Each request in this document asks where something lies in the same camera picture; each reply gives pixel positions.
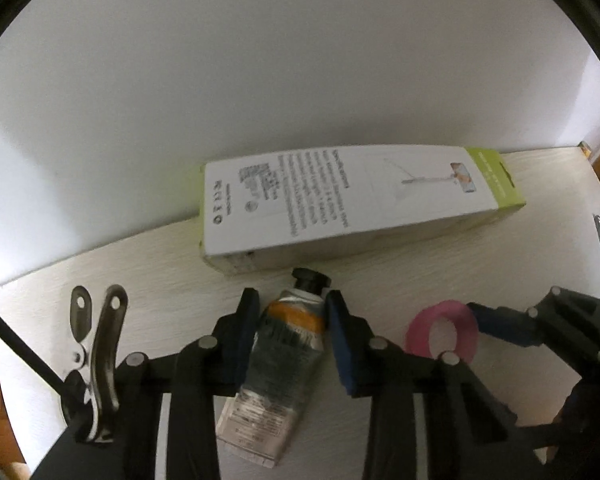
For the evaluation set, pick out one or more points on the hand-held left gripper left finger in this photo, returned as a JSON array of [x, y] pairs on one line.
[[242, 350]]

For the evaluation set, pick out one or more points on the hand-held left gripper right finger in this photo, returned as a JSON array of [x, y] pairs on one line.
[[342, 350]]

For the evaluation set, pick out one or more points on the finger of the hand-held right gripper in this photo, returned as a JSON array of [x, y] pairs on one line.
[[505, 325]]

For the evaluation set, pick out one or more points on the hand cream tube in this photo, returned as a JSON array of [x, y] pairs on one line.
[[275, 360]]

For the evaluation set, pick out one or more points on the pink tape roll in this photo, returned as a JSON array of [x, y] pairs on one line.
[[419, 332]]

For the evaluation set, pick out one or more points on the metal spring clip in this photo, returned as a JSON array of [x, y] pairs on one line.
[[105, 360]]

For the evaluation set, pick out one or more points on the long white green box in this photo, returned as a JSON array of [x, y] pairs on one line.
[[355, 210]]

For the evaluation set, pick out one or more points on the small yellow box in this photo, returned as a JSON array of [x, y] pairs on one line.
[[585, 149]]

